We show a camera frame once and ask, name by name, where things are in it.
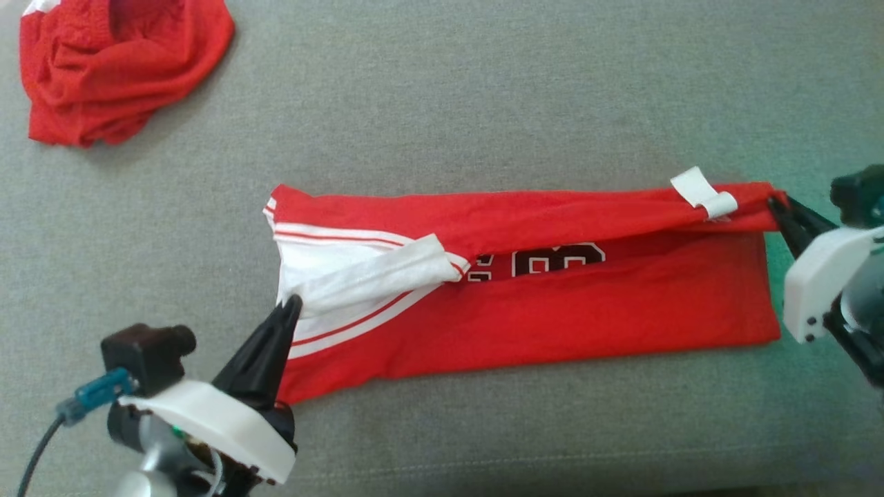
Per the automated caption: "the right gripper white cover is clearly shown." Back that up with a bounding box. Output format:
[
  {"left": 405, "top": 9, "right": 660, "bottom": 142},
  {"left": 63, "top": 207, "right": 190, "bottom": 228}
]
[{"left": 767, "top": 195, "right": 884, "bottom": 389}]

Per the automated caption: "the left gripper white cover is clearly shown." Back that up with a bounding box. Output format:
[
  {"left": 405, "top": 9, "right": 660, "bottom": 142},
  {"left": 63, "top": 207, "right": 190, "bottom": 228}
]
[{"left": 107, "top": 295, "right": 304, "bottom": 497}]

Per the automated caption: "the red white printed jersey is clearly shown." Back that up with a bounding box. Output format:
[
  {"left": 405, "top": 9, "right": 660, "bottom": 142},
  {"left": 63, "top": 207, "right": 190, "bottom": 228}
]
[{"left": 262, "top": 166, "right": 789, "bottom": 405}]

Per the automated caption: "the red mesh shorts white stripe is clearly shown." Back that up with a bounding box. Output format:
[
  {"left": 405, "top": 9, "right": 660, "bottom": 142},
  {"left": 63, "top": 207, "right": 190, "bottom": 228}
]
[{"left": 19, "top": 0, "right": 236, "bottom": 148}]

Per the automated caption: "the grey fabric sofa seat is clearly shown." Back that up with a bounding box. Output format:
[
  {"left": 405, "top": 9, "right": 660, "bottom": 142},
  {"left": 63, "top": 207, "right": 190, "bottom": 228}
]
[{"left": 0, "top": 0, "right": 884, "bottom": 497}]

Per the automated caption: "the left cable with teal plug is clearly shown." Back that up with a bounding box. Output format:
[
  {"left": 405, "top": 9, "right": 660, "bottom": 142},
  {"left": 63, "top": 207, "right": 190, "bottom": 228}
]
[{"left": 14, "top": 367, "right": 137, "bottom": 497}]

